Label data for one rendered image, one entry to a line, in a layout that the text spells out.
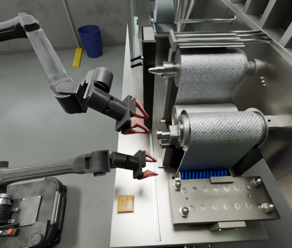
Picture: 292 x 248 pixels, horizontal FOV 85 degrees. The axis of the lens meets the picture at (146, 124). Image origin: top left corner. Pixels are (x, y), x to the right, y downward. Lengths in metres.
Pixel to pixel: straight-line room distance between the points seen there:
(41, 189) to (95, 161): 1.25
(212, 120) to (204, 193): 0.32
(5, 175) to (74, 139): 1.55
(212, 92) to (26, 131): 2.36
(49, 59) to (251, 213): 0.88
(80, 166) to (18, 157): 1.86
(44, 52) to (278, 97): 0.78
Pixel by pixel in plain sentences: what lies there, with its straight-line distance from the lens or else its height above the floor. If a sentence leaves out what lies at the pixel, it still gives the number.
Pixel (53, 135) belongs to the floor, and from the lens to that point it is 2.39.
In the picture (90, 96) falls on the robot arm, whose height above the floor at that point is 1.45.
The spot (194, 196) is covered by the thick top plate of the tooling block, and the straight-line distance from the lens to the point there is 0.73.
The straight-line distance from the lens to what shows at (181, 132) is 0.55.
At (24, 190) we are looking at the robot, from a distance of 1.87.
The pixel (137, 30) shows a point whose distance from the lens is 1.40.
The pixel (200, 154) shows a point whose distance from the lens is 0.64.
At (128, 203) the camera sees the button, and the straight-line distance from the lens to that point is 0.81.
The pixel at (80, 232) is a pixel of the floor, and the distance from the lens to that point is 1.82.
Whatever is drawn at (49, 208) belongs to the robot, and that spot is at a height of 0.24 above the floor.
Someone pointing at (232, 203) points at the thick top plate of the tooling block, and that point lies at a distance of 0.78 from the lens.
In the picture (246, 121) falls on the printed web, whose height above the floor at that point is 1.31.
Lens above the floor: 1.72
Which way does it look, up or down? 52 degrees down
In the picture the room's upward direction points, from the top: straight up
